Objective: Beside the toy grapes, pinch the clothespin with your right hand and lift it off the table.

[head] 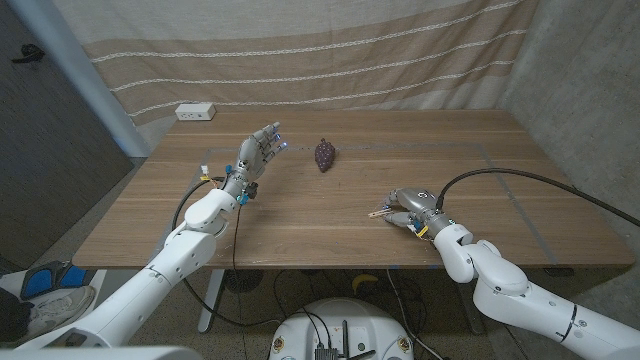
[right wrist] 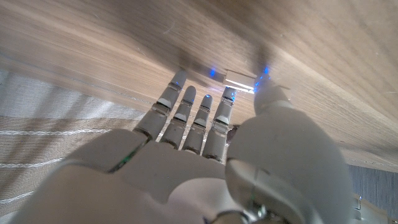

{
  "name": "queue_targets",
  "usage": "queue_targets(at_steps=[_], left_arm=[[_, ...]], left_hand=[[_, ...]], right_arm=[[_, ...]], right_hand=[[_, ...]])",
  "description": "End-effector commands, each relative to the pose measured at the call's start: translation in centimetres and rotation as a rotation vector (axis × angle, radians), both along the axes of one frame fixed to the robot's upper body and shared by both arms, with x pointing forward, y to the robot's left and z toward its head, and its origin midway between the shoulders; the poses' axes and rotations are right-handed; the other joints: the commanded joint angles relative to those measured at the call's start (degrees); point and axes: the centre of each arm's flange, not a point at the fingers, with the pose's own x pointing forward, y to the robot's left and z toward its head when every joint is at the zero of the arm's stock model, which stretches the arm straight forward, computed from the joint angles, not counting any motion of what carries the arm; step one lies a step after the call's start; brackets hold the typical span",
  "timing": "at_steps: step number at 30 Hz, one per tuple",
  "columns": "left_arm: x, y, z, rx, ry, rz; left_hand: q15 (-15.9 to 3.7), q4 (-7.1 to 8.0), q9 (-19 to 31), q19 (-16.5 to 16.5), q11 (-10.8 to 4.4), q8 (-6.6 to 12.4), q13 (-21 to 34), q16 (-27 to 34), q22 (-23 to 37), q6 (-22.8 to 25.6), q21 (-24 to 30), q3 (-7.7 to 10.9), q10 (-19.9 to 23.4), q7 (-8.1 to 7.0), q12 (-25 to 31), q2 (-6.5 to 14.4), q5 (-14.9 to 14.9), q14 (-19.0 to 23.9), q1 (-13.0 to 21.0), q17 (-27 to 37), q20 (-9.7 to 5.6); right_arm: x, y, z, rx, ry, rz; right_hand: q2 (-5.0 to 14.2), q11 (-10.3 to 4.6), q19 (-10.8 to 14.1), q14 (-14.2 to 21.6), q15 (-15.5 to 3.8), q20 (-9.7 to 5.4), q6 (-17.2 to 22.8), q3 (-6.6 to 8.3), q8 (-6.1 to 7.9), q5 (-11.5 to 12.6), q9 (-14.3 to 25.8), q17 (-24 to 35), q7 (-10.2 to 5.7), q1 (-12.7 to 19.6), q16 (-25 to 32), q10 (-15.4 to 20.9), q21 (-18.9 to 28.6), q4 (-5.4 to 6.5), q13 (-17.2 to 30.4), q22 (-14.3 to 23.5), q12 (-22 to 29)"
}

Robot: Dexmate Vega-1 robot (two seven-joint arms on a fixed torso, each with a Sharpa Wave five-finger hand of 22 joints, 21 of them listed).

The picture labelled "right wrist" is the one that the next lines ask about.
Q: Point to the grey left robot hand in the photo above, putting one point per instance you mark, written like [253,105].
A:
[373,216]

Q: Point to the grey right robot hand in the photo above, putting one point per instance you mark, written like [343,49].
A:
[186,174]

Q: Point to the wooden clothespin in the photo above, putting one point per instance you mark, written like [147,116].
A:
[239,79]

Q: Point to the dark grey wooden door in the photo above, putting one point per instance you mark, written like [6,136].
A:
[376,186]

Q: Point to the beige striped backdrop cloth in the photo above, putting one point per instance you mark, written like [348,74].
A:
[46,124]

